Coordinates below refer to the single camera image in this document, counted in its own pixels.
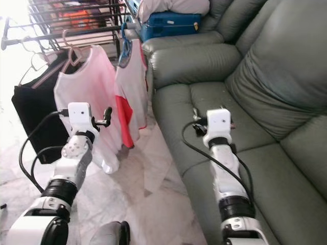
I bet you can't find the black shirt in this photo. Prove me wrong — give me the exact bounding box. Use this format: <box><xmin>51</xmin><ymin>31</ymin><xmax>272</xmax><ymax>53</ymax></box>
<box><xmin>11</xmin><ymin>51</ymin><xmax>67</xmax><ymax>165</ymax></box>

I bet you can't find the blue plastic hanger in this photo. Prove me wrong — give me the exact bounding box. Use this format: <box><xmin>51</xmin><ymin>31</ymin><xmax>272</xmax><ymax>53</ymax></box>
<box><xmin>118</xmin><ymin>21</ymin><xmax>136</xmax><ymax>67</ymax></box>

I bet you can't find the white plastic hanger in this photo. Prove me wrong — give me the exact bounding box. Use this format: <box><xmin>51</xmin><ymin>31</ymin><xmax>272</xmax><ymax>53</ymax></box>
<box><xmin>20</xmin><ymin>51</ymin><xmax>52</xmax><ymax>86</ymax></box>

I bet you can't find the pale pink white shirt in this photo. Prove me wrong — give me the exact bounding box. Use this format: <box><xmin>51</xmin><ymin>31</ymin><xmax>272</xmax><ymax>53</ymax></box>
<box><xmin>54</xmin><ymin>45</ymin><xmax>121</xmax><ymax>174</ymax></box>

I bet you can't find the red and white shirt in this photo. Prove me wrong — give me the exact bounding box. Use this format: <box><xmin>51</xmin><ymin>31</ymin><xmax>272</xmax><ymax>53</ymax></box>
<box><xmin>113</xmin><ymin>38</ymin><xmax>150</xmax><ymax>149</ymax></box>

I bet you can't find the green leather sofa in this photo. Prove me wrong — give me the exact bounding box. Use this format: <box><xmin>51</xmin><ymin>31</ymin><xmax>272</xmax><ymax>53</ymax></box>
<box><xmin>142</xmin><ymin>0</ymin><xmax>327</xmax><ymax>245</ymax></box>

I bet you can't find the metal clothes rack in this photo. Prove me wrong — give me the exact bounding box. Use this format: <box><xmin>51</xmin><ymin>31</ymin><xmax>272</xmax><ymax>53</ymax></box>
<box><xmin>2</xmin><ymin>0</ymin><xmax>141</xmax><ymax>52</ymax></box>

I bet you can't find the blue hard case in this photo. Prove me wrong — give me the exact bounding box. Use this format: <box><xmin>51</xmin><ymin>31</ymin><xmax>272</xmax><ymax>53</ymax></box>
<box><xmin>141</xmin><ymin>11</ymin><xmax>202</xmax><ymax>42</ymax></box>

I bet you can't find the white pillow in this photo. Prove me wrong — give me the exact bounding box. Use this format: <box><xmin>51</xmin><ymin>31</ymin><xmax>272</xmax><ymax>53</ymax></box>
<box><xmin>137</xmin><ymin>0</ymin><xmax>210</xmax><ymax>22</ymax></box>

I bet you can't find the silver left robot leg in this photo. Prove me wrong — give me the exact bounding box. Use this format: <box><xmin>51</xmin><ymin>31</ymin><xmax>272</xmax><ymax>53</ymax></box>
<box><xmin>89</xmin><ymin>220</ymin><xmax>131</xmax><ymax>245</ymax></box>

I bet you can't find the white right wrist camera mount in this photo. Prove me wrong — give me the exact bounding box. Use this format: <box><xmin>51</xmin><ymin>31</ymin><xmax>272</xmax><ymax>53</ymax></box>
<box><xmin>203</xmin><ymin>108</ymin><xmax>232</xmax><ymax>142</ymax></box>

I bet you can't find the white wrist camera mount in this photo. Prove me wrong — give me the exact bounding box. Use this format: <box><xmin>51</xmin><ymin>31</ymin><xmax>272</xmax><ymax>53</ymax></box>
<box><xmin>68</xmin><ymin>102</ymin><xmax>94</xmax><ymax>132</ymax></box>
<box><xmin>203</xmin><ymin>108</ymin><xmax>232</xmax><ymax>142</ymax></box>

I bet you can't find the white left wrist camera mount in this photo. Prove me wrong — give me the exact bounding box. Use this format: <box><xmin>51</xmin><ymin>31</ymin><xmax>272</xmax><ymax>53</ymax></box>
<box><xmin>68</xmin><ymin>102</ymin><xmax>94</xmax><ymax>132</ymax></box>

